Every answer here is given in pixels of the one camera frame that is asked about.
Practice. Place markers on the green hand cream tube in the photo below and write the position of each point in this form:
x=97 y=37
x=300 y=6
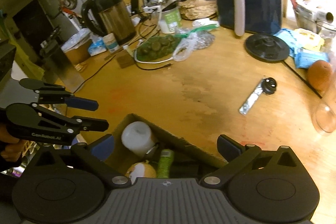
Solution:
x=164 y=164

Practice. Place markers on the steel electric kettle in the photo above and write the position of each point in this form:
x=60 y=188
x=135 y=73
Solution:
x=104 y=17

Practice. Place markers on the small black round camera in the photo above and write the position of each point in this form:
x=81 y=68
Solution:
x=269 y=85

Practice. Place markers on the bag of green fruits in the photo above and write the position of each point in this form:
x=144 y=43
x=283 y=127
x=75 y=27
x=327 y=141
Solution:
x=157 y=47

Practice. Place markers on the white round lamp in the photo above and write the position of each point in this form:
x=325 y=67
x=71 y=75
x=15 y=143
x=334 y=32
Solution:
x=138 y=138

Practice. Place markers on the flatbread in plastic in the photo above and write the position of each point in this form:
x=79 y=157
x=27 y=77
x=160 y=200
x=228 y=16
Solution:
x=197 y=9

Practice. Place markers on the black kettle base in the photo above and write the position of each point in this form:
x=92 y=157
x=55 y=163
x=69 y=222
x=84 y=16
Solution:
x=267 y=48

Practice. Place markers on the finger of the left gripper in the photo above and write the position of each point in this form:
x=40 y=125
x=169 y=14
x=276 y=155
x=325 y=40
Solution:
x=82 y=103
x=91 y=124

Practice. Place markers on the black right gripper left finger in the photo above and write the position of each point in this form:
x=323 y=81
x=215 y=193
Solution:
x=91 y=157

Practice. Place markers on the yellow pig-shaped case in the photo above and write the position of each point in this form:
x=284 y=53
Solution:
x=139 y=170

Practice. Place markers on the light blue wipes packet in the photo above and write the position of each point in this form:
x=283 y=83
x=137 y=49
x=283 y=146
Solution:
x=290 y=38

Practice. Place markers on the person's hand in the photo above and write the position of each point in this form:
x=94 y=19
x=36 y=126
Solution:
x=13 y=148

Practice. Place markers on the bag of sunflower seeds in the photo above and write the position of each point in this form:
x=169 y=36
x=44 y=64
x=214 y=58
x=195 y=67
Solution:
x=198 y=38

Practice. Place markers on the silver foil strip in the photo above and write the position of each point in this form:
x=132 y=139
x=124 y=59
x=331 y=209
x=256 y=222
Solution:
x=252 y=98

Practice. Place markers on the brown cardboard box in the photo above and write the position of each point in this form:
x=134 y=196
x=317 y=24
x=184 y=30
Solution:
x=189 y=160

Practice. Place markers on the orange fruit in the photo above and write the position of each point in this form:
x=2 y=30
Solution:
x=319 y=75

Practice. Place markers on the white green-label jar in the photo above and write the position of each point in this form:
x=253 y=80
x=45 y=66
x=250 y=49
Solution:
x=170 y=19

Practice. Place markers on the small brown wooden block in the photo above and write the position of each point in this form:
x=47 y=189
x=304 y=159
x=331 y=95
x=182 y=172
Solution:
x=124 y=59

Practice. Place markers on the blue snack packet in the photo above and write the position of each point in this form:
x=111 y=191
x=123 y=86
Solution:
x=306 y=59

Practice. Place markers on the clear shaker bottle grey lid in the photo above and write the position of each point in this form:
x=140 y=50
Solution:
x=324 y=114

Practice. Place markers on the blue tissue pack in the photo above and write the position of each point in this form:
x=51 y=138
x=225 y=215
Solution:
x=97 y=47

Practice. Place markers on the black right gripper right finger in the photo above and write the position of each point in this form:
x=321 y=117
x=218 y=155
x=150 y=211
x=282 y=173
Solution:
x=238 y=157

